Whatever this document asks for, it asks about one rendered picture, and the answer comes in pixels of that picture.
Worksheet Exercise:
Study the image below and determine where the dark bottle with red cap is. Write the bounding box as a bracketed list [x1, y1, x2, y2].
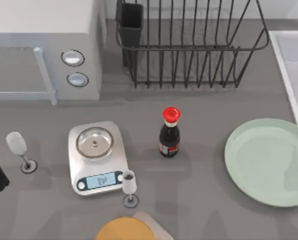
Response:
[159, 106, 182, 159]

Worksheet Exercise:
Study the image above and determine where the silver kitchen scale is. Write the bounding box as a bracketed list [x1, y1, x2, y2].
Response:
[68, 120, 130, 196]

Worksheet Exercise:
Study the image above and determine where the narrow clear wine glass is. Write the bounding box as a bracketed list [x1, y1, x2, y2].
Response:
[122, 169, 140, 208]

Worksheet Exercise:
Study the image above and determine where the small microwave knob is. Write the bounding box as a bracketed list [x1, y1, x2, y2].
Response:
[66, 71, 90, 88]

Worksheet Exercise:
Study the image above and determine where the large microwave knob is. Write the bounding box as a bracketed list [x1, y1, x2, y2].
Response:
[60, 48, 86, 68]

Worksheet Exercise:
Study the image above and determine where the black cutlery holder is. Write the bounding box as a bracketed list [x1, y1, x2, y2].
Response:
[115, 0, 144, 68]

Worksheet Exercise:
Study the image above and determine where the pale microwave oven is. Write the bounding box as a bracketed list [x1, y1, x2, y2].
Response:
[0, 0, 107, 106]

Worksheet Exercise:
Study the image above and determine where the beige flat board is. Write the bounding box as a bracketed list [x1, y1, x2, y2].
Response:
[132, 210, 175, 240]

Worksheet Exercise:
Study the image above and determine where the orange round plate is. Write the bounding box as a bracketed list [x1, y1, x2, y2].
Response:
[94, 216, 156, 240]

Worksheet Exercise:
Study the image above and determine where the pale green plate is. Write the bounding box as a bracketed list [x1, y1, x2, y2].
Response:
[224, 118, 298, 208]

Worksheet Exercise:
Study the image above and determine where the wide clear wine glass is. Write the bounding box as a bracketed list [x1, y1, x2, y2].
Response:
[6, 131, 38, 174]

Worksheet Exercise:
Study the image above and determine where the microwave oven door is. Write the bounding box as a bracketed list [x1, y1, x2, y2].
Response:
[0, 46, 58, 106]

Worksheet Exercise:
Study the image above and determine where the black wire dish rack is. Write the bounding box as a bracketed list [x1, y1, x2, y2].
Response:
[115, 0, 270, 89]

